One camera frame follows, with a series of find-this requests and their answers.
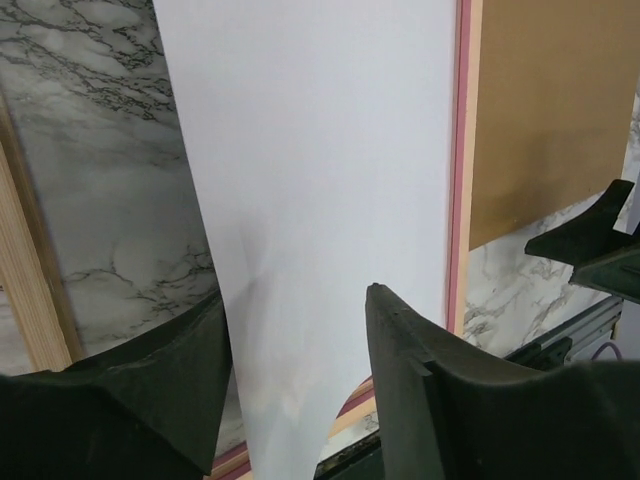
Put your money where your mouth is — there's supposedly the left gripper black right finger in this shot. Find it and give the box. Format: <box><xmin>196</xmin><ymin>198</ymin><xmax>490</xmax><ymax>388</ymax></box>
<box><xmin>366</xmin><ymin>284</ymin><xmax>639</xmax><ymax>479</ymax></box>

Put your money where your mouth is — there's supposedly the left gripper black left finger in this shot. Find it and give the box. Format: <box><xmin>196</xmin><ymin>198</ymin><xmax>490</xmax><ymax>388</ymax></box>
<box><xmin>1</xmin><ymin>292</ymin><xmax>231</xmax><ymax>479</ymax></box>

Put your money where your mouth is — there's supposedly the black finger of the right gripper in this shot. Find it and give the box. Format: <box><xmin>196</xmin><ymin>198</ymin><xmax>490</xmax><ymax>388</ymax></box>
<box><xmin>570</xmin><ymin>245</ymin><xmax>639</xmax><ymax>300</ymax></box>
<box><xmin>525</xmin><ymin>179</ymin><xmax>634</xmax><ymax>263</ymax></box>

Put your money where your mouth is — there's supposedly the brown fibreboard backing board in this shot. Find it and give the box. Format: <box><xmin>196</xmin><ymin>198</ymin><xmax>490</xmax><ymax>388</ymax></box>
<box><xmin>470</xmin><ymin>0</ymin><xmax>639</xmax><ymax>247</ymax></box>

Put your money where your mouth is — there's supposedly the pink wooden picture frame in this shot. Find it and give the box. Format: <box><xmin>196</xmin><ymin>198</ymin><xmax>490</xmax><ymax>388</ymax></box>
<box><xmin>0</xmin><ymin>0</ymin><xmax>484</xmax><ymax>480</ymax></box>

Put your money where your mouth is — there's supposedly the building photo print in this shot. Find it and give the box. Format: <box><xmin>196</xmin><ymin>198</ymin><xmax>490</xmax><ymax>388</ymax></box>
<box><xmin>154</xmin><ymin>1</ymin><xmax>457</xmax><ymax>479</ymax></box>

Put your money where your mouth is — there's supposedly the aluminium extrusion rail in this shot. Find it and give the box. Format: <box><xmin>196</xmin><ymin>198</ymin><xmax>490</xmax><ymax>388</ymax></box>
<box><xmin>504</xmin><ymin>294</ymin><xmax>626</xmax><ymax>371</ymax></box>

